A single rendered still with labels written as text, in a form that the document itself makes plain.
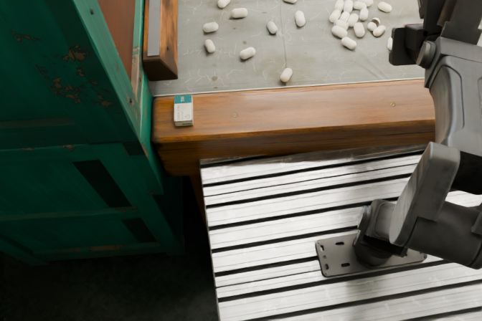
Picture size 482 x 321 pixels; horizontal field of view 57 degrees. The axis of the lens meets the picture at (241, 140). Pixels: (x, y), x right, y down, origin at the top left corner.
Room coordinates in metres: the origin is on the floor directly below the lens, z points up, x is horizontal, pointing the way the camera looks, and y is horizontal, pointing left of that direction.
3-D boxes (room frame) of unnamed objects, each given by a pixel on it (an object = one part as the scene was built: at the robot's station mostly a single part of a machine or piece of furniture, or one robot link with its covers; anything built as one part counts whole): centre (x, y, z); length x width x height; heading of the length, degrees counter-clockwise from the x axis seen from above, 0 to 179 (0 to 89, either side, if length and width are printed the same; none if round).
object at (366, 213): (0.20, -0.24, 0.77); 0.09 x 0.06 x 0.06; 70
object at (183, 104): (0.46, 0.11, 0.77); 0.06 x 0.04 x 0.02; 2
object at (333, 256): (0.20, -0.24, 0.71); 0.20 x 0.07 x 0.08; 97
